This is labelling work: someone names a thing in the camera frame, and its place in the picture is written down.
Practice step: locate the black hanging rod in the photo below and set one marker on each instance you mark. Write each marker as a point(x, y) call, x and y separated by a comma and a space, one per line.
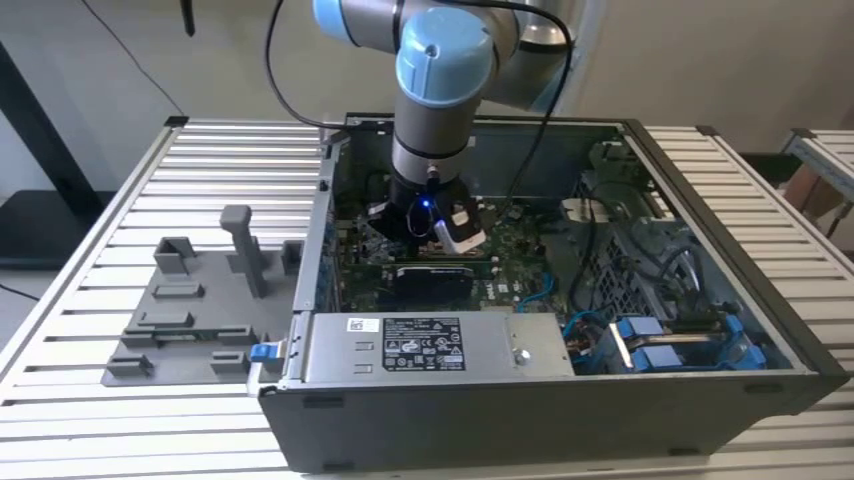
point(188, 17)

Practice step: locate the black stand with base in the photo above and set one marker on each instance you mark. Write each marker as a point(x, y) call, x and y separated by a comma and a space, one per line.
point(40, 230)

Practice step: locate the green RAM stick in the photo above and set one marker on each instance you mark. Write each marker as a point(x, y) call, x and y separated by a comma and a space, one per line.
point(187, 335)

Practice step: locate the grey metal drive cage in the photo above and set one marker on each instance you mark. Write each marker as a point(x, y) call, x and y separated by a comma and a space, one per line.
point(620, 280)

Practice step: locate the grey parts rack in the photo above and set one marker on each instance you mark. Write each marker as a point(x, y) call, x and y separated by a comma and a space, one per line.
point(193, 310)

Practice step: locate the black graphics card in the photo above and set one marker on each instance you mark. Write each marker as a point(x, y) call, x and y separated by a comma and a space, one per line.
point(434, 287)

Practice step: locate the metal slat side table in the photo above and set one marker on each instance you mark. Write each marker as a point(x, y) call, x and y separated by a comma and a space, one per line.
point(823, 155)

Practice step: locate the brown cardboard box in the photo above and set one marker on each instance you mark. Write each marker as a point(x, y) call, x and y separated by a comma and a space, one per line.
point(817, 200)

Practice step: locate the dark grey PC case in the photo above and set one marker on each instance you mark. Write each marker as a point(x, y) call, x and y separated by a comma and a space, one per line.
point(467, 430)

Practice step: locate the silver power supply unit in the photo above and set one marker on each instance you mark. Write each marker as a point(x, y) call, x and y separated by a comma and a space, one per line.
point(334, 345)

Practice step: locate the blue case latch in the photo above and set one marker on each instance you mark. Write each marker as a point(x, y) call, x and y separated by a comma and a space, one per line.
point(263, 352)

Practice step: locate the blue disk carrier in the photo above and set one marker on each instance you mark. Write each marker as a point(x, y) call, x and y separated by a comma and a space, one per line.
point(642, 327)
point(654, 357)

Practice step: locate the green motherboard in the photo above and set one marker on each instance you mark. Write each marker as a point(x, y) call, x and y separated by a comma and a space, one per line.
point(514, 260)

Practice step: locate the blue plastic bracket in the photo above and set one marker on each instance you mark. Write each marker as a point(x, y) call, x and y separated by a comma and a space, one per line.
point(747, 350)

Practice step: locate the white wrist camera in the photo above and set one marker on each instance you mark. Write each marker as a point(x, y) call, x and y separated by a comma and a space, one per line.
point(460, 232)

